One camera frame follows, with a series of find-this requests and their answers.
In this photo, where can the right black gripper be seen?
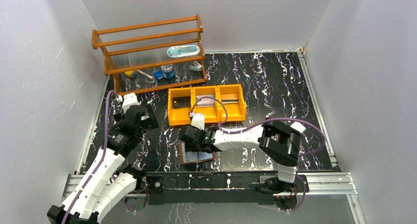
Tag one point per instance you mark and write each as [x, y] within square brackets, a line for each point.
[188, 135]

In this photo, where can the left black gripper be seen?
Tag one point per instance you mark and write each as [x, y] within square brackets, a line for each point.
[149, 118]

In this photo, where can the brown leather card holder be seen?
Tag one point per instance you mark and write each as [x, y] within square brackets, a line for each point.
[193, 157]

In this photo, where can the yellow three-compartment bin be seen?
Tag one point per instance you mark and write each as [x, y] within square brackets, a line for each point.
[216, 103]

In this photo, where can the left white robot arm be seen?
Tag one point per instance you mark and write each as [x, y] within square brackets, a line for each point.
[93, 197]

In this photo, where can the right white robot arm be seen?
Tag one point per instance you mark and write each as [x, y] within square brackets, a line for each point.
[278, 140]

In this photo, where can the black card in bin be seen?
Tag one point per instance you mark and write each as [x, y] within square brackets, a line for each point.
[181, 102]

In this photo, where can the silver card in bin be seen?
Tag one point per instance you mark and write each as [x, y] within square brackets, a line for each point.
[205, 100]

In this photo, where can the brown striped card in bin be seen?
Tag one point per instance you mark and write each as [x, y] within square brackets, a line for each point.
[229, 98]

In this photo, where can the small blue box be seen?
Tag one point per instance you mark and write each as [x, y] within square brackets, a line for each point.
[158, 75]

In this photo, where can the white marker pen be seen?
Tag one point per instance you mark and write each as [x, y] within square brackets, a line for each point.
[145, 74]

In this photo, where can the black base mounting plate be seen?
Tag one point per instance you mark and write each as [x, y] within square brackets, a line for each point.
[219, 187]

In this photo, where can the blue lidded jar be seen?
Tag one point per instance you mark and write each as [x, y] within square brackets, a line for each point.
[168, 71]

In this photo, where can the yellow sponge block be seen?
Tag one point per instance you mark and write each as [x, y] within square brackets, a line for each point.
[130, 74]

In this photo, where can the wooden shelf rack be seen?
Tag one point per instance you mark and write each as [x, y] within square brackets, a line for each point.
[143, 47]

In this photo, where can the oval blue packaged item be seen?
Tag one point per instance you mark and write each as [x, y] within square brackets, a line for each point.
[180, 51]

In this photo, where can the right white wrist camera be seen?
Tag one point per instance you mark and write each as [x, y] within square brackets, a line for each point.
[197, 120]

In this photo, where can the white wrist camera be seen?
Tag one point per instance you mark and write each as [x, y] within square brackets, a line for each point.
[197, 120]
[127, 101]

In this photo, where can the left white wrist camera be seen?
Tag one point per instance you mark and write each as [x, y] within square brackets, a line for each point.
[127, 101]

